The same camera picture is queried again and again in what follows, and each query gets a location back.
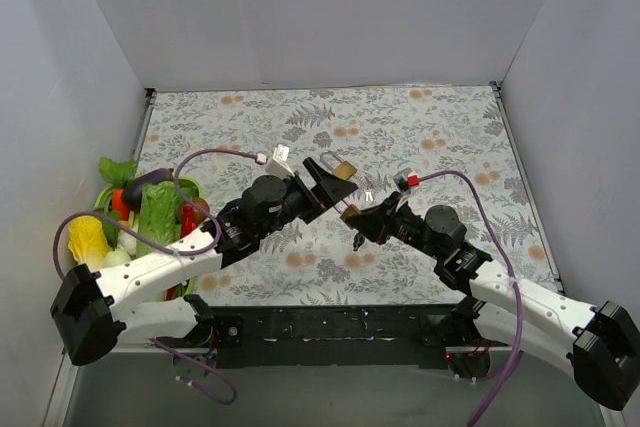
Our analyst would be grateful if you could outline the white toy radish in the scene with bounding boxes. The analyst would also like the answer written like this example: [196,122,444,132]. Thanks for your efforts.
[103,248,131,268]

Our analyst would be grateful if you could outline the green toy lettuce leaf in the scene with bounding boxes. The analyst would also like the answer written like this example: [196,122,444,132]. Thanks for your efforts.
[138,181,182,246]

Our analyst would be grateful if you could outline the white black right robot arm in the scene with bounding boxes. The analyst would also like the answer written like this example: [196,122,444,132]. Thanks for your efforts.
[341,193,639,411]

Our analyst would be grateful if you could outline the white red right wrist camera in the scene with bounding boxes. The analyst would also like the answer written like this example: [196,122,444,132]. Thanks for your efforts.
[393,168,420,194]

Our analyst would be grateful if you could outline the purple toy eggplant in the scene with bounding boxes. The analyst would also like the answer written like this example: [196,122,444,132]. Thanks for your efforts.
[121,168,173,212]

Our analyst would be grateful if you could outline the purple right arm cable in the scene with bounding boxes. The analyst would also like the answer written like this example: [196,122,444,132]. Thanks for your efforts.
[417,170,525,427]

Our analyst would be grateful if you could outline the red toy chili pepper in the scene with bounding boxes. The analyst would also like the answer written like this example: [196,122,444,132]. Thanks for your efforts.
[180,204,197,238]

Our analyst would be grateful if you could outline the yellow white toy cabbage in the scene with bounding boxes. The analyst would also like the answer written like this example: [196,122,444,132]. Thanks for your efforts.
[68,216,112,272]

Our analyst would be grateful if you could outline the small brass padlock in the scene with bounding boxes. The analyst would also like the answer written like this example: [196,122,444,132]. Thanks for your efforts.
[340,188,361,222]

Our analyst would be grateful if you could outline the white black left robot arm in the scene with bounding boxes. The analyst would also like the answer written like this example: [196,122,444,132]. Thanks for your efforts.
[50,158,358,366]

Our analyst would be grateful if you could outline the brown toy mushroom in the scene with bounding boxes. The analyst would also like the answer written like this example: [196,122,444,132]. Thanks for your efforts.
[191,197,210,225]

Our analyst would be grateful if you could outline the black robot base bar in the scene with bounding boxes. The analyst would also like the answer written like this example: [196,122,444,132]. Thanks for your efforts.
[160,303,486,369]

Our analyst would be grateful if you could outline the panda figure keychain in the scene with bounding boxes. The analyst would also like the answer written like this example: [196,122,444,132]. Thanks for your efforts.
[352,233,366,252]

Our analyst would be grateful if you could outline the green plastic vegetable tray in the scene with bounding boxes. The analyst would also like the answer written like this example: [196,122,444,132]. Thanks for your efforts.
[72,174,207,298]

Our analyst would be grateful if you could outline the orange toy carrot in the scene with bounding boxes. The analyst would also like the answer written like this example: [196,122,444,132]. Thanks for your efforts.
[111,188,130,221]

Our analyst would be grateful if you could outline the long shackle brass padlock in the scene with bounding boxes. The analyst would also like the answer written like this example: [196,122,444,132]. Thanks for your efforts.
[319,150,357,181]

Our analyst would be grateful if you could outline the floral patterned table mat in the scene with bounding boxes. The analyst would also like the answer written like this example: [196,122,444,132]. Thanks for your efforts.
[139,85,557,305]

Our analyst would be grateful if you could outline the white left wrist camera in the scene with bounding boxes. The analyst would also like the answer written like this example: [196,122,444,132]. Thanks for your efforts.
[265,144,295,179]

